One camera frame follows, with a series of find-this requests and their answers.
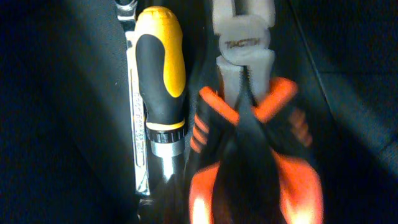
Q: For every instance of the yellow black stubby screwdriver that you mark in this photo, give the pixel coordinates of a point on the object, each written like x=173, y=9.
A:
x=162, y=79

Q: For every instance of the orange black long-nose pliers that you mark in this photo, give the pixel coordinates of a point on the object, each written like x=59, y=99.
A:
x=245, y=163

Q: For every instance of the chrome ratchet wrench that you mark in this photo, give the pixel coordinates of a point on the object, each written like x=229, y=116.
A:
x=126, y=15

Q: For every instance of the black open gift box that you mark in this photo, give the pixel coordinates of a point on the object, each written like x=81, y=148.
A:
x=66, y=152

